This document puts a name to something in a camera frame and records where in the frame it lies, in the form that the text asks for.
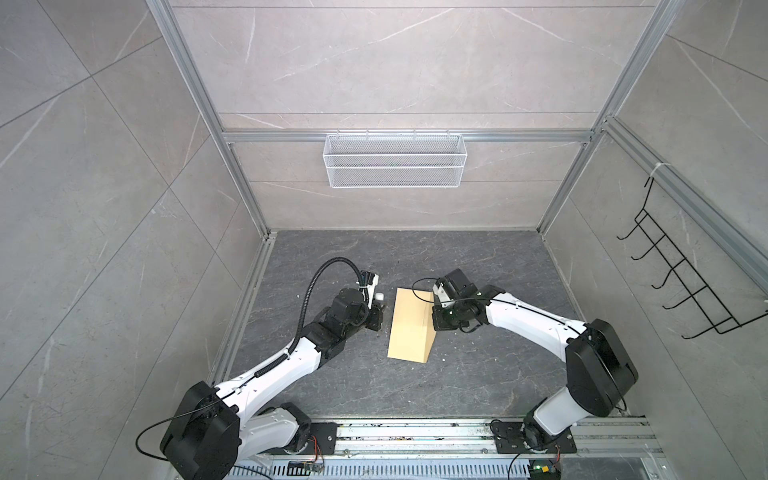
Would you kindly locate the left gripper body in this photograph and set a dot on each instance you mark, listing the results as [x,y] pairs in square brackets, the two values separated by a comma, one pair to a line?
[375,317]

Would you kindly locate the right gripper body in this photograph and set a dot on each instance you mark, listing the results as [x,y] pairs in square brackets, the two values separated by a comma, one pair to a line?
[448,318]

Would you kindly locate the yellow kraft envelope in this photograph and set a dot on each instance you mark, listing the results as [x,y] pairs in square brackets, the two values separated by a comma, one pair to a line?
[412,333]

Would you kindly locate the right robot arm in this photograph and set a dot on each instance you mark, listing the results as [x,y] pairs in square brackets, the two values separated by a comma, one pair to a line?
[599,370]

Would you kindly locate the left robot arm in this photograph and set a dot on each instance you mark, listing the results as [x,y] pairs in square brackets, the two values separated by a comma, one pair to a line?
[214,427]

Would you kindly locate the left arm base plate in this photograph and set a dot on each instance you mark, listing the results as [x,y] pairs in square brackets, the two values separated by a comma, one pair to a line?
[318,439]

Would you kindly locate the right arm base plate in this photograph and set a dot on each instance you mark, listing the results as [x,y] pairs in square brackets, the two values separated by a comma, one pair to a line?
[513,437]

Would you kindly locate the white wire mesh basket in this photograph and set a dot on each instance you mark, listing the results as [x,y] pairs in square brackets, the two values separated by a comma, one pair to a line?
[394,160]

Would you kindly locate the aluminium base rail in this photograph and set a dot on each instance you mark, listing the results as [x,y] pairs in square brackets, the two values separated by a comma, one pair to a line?
[420,448]

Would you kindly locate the black wire hook rack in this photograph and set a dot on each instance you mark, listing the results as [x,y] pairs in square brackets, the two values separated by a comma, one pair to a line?
[697,290]

